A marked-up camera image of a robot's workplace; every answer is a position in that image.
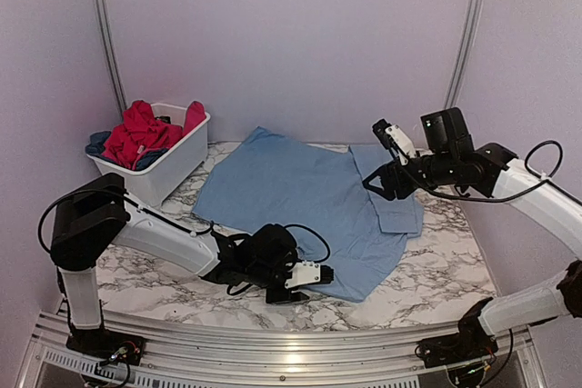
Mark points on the front aluminium rail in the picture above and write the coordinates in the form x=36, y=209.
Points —
x=186, y=355

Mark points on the red garment in bin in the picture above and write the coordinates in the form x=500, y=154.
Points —
x=142, y=128

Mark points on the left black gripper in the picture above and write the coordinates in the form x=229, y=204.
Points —
x=285, y=297

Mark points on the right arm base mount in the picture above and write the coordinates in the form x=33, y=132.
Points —
x=452, y=349

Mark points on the aluminium frame post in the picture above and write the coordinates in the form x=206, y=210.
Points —
x=468, y=35
x=109, y=51

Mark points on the light blue button shirt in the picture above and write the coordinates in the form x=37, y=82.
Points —
x=274, y=179

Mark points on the right aluminium frame post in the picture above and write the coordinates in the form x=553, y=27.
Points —
x=468, y=35

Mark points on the left aluminium frame post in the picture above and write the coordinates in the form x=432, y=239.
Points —
x=109, y=51

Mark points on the white plastic laundry bin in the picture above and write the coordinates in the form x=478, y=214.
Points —
x=154, y=184

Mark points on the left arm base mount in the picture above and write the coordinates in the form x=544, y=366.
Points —
x=111, y=346

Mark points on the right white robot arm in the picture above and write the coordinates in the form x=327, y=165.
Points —
x=541, y=208

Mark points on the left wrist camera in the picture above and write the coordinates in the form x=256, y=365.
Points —
x=309, y=273

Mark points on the dark blue garment in bin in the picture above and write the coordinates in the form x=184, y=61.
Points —
x=143, y=159

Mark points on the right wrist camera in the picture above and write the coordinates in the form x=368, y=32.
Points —
x=394, y=139

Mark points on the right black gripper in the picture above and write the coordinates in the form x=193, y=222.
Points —
x=393, y=176

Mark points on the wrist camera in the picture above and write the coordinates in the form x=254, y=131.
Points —
x=394, y=139
x=309, y=273

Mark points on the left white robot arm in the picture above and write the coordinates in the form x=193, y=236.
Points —
x=102, y=213

